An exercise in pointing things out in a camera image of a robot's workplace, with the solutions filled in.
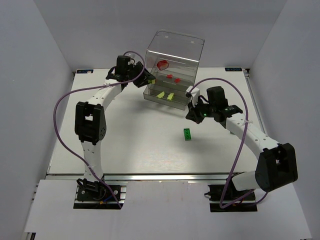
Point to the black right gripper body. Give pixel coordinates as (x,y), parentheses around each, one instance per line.
(195,114)

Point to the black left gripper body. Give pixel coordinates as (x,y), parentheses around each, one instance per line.
(141,77)

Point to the green lego plate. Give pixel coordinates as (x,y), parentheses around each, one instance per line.
(187,134)

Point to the large red lego piece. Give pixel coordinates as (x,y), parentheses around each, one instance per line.
(162,65)

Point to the yellow-green lego wedge piece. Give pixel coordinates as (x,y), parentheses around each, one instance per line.
(161,95)

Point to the light green lego assembly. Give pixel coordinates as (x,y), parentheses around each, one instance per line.
(170,96)

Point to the clear drawer container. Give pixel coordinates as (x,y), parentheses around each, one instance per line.
(183,52)

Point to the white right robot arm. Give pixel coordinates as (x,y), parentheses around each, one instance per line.
(276,162)

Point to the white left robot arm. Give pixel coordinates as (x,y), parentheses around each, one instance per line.
(90,121)

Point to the blue label right corner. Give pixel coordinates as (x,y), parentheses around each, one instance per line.
(233,69)

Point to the blue label corner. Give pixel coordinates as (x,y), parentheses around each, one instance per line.
(233,69)
(84,71)

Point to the blue label left corner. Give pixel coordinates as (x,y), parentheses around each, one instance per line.
(84,71)

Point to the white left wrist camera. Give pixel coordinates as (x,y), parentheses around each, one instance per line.
(132,58)

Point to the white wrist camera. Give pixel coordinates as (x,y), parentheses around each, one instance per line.
(193,94)
(132,58)

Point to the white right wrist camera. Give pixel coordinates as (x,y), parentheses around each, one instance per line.
(193,94)

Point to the aluminium table front rail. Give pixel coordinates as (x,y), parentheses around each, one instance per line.
(166,177)

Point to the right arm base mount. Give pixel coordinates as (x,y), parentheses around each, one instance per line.
(244,205)

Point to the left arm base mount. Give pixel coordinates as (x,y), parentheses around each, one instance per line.
(96,196)

